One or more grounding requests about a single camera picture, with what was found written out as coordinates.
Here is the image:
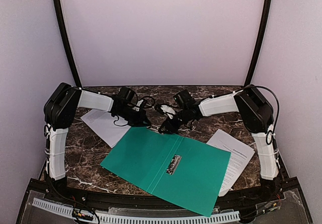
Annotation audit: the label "green plastic folder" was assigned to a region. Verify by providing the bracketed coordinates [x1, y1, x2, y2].
[101, 127, 230, 217]

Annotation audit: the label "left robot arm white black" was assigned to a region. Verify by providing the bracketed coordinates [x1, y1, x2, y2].
[44, 83, 151, 181]

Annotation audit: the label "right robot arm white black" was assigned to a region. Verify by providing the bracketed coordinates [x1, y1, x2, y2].
[155, 85, 280, 181]

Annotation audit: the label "left white paper sheet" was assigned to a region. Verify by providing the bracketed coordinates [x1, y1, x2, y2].
[80, 110, 131, 148]

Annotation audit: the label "metal centre spring clip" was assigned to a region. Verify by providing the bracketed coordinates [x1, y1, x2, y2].
[166, 155, 182, 175]

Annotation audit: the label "right printed paper sheet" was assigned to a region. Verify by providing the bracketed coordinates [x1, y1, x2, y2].
[207, 129, 255, 197]

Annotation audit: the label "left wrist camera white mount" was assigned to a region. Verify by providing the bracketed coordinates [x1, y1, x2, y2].
[117, 87, 139, 107]

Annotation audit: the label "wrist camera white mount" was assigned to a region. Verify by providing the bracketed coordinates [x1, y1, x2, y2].
[117, 87, 139, 107]
[154, 89, 196, 120]

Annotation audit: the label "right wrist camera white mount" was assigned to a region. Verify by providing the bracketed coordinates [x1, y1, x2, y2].
[154, 89, 196, 120]

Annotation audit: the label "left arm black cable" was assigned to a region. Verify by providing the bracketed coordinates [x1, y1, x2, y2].
[112, 95, 155, 128]

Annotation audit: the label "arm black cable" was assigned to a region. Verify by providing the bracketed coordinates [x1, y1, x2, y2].
[246, 84, 280, 145]
[112, 95, 155, 128]

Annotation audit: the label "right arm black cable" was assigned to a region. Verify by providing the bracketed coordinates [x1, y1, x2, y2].
[246, 84, 280, 145]

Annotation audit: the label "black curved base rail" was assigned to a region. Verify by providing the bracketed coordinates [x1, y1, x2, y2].
[23, 177, 302, 216]

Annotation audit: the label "white slotted cable duct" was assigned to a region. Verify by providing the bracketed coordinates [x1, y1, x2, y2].
[32, 198, 240, 223]

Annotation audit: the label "left black frame post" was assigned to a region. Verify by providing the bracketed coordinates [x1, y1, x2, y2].
[53, 0, 82, 87]

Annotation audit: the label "black frame post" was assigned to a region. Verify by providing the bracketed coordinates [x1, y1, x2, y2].
[53, 0, 82, 87]
[244, 0, 271, 86]

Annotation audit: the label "right black frame post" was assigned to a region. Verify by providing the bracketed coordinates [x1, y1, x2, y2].
[244, 0, 271, 86]

